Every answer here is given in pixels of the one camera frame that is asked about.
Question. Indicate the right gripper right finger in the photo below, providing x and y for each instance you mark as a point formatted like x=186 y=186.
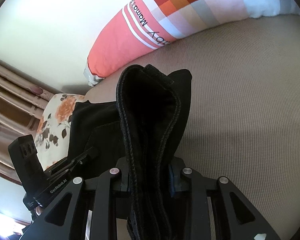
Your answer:
x=205 y=208

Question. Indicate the beige mattress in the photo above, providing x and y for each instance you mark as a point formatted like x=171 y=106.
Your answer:
x=244 y=120

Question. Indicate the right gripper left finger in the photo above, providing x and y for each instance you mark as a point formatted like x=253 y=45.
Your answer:
x=86 y=208

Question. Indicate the black pants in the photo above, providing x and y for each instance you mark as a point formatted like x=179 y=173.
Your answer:
x=145 y=124

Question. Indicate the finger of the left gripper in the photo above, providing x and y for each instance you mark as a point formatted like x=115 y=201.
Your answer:
x=67 y=163

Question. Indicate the long patchwork bolster pillow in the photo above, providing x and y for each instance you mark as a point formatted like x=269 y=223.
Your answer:
x=143 y=26

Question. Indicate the brown curtain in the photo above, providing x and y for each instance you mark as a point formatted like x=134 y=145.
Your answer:
x=21 y=107

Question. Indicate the floral pillow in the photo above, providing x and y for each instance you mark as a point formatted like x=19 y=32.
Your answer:
x=53 y=132

